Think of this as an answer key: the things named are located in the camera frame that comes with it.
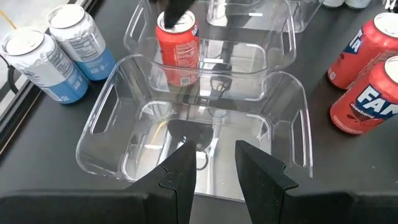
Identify clear plastic bin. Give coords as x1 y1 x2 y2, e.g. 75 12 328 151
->
75 54 314 203
206 0 324 34
123 0 298 103

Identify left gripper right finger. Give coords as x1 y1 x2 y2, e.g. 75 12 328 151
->
234 139 398 224

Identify grey and white soda can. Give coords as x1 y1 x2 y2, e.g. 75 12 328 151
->
322 0 346 9
345 0 373 9

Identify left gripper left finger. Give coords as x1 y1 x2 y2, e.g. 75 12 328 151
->
0 141 198 224

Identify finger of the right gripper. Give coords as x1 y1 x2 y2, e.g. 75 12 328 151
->
150 0 200 29

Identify white and blue soda can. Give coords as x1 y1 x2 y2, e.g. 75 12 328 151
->
0 26 90 105
47 3 118 82

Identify red Fanta soda can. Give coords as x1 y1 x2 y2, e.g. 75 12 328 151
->
155 9 201 88
329 55 398 136
327 11 398 91

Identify orange cable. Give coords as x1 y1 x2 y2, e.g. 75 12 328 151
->
0 11 18 30

